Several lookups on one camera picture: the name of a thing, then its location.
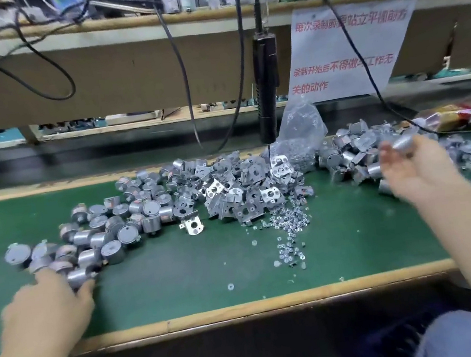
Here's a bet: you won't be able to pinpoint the person's left hand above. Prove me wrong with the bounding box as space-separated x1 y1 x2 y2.
0 262 106 357

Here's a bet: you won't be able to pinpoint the dark blue crate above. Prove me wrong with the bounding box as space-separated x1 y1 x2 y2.
340 305 450 357

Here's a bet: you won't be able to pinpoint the pile of assembled motors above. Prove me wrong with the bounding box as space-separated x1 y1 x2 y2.
315 104 471 204

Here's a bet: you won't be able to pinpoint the scatter of small silver screws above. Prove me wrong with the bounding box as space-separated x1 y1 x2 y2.
217 193 319 292

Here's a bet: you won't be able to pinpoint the grey blue trousers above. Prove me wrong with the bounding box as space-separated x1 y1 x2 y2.
408 308 471 357

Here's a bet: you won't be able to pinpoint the small clear plastic bag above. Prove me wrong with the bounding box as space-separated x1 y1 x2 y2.
262 94 334 177

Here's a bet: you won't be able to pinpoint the white paper sign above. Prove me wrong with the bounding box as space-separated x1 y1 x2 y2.
278 0 428 107

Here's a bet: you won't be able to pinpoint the pile of metal brackets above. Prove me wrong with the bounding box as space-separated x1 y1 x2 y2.
113 141 320 244

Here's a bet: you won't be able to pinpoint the black electric screwdriver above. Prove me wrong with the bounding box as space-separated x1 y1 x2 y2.
242 0 290 145

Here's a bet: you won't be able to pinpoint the black looped cable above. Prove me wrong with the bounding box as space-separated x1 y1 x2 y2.
0 0 105 110

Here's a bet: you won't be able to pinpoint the brown back panel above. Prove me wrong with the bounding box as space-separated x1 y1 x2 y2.
0 0 471 132

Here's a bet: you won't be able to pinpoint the silver round motor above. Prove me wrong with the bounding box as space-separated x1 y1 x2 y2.
388 131 419 157

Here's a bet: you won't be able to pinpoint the green bench mat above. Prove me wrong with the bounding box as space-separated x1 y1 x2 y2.
0 123 471 357

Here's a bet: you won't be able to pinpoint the black hanging cable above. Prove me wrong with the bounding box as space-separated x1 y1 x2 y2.
152 1 204 155
195 0 262 154

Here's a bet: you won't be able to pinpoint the pile of silver motors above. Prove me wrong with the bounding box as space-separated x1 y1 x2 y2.
0 190 172 300

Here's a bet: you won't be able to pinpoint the person's right hand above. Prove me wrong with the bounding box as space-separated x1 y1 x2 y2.
376 127 471 213

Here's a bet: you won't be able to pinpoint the orange packet in plastic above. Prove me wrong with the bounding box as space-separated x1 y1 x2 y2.
412 102 471 136

